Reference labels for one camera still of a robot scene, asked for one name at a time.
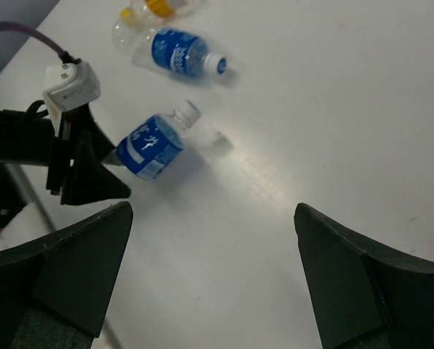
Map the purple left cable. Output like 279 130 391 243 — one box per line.
0 20 74 63

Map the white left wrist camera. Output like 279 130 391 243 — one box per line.
41 60 102 137

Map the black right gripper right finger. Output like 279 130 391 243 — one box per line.
294 204 434 348

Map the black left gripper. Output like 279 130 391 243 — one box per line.
46 104 131 206

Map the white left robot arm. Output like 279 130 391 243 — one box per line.
0 100 131 233

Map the blue label bottle horizontal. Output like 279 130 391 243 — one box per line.
112 20 228 79

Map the blue label bottle white cap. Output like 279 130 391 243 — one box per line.
103 100 201 180

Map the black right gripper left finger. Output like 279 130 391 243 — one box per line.
0 201 133 348

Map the yellow cap small bottle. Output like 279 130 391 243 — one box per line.
119 7 138 28

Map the orange cap clear bottle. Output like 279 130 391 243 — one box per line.
129 0 204 19

